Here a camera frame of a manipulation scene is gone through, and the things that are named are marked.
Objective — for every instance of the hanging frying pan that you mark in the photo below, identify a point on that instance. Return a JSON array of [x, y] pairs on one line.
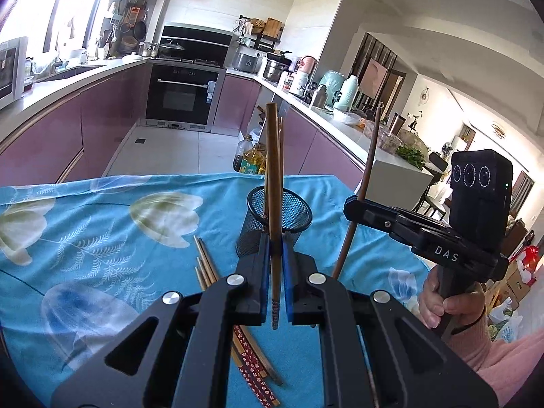
[[140, 29]]

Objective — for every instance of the cardboard box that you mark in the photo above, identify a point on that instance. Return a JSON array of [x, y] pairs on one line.
[[520, 280]]

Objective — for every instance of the mint green thermos flask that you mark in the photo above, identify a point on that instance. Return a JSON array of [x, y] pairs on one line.
[[346, 93]]

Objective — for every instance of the black wok with lid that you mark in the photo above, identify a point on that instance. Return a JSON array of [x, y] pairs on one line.
[[172, 47]]

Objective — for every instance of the yellow cooking oil bottle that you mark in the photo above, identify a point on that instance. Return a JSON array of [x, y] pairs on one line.
[[255, 157]]

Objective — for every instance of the black mesh utensil holder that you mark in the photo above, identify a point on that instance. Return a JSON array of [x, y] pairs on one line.
[[293, 216]]

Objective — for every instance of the bunch of wooden chopsticks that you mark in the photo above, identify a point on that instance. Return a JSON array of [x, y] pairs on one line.
[[250, 365]]

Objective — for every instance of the black wall rack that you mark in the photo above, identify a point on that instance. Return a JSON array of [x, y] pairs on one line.
[[272, 41]]

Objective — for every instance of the steel stockpot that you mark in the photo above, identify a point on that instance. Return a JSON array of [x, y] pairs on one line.
[[274, 70]]

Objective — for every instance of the kitchen window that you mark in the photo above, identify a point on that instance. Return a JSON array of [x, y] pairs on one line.
[[63, 0]]

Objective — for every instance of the silver rice cooker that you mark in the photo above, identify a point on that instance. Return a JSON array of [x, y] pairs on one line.
[[248, 61]]

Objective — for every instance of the person's right forearm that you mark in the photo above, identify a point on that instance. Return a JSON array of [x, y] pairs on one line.
[[501, 365]]

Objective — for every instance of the green leafy vegetables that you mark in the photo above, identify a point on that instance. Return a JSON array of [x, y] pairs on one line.
[[412, 157]]

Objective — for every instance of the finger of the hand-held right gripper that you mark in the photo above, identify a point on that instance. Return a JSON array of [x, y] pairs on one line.
[[382, 221], [420, 217]]

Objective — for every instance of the single red-patterned wooden chopstick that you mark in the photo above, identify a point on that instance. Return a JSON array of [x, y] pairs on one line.
[[273, 178], [369, 157]]

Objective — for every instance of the framed picture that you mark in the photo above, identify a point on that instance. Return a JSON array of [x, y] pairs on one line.
[[374, 78]]

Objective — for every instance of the crumpled plastic shopping bag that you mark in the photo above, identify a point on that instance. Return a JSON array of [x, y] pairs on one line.
[[505, 323]]

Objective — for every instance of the white canister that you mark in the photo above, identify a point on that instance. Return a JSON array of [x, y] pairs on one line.
[[301, 83]]

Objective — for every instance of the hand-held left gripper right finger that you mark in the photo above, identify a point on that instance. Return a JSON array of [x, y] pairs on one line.
[[285, 276]]

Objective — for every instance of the white plastic bag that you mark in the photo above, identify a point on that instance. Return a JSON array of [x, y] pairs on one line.
[[348, 117]]

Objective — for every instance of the mint green kettle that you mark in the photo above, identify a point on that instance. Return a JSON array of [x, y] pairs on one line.
[[331, 83]]

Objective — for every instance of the blue floral tablecloth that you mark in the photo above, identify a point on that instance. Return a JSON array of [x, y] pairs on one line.
[[106, 229]]

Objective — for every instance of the steel thermos bottle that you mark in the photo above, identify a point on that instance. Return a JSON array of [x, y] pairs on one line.
[[319, 97]]

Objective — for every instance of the pink thermos jug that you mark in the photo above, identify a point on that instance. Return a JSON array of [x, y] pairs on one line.
[[308, 64]]

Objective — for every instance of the dark dining chair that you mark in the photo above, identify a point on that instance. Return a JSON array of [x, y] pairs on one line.
[[433, 187]]

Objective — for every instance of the brown tumbler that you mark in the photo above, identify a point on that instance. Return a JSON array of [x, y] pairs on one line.
[[397, 123]]

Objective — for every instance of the white microwave oven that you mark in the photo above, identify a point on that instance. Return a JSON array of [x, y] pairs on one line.
[[10, 72]]

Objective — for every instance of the round wall ornament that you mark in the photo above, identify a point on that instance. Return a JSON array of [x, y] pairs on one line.
[[423, 96]]

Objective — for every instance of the black range hood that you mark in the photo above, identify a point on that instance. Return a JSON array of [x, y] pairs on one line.
[[195, 42]]

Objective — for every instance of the person's right hand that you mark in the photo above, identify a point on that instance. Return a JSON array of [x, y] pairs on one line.
[[463, 310]]

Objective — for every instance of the clear plastic box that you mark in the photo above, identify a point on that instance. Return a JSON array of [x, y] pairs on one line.
[[389, 140]]

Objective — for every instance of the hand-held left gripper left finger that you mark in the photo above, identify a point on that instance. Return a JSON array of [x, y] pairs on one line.
[[266, 272]]

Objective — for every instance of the pink kitchen base cabinets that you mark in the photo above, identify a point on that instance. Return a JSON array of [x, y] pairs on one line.
[[106, 106]]

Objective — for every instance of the black built-in oven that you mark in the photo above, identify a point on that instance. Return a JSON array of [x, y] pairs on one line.
[[182, 93]]

